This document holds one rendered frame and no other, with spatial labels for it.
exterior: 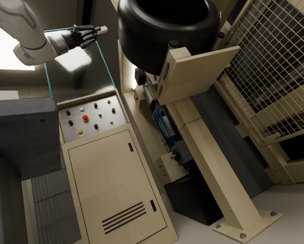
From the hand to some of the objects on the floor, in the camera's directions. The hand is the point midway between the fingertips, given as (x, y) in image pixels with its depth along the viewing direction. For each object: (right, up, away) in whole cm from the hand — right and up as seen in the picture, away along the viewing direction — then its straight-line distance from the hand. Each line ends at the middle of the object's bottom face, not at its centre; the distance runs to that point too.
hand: (101, 30), depth 83 cm
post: (+78, -105, -1) cm, 131 cm away
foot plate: (+78, -105, -1) cm, 131 cm away
